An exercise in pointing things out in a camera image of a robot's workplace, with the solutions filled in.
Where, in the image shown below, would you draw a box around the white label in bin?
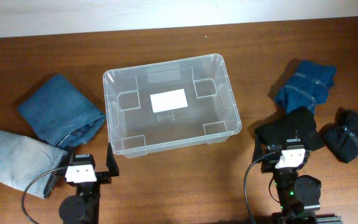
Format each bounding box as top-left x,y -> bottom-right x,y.
150,89 -> 188,113

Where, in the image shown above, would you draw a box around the light blue jeans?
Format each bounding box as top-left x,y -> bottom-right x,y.
0,131 -> 68,191

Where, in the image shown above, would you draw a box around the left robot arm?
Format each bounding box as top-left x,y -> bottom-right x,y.
58,144 -> 119,224

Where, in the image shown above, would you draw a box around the right black camera cable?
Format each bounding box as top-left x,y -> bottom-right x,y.
243,151 -> 282,224

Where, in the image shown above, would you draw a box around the dark blue jeans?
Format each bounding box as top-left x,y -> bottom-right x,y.
18,75 -> 106,149

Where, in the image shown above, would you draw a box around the black cloth bundle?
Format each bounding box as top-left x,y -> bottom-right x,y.
254,107 -> 324,151

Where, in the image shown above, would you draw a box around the blue taped cloth bundle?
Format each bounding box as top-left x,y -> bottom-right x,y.
273,60 -> 337,114

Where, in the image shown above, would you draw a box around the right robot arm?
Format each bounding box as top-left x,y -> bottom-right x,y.
252,136 -> 342,224

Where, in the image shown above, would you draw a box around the dark navy taped cloth bundle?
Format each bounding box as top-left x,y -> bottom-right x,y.
323,110 -> 358,164

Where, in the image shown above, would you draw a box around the left black camera cable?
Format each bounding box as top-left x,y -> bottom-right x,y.
21,166 -> 68,224

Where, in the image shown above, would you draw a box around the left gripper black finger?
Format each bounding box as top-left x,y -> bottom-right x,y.
48,146 -> 75,191
106,143 -> 119,177

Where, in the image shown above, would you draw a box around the clear plastic storage bin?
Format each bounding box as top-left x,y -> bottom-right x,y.
103,54 -> 242,158

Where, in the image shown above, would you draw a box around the black camera cable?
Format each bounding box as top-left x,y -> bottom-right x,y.
21,166 -> 68,224
243,151 -> 282,224

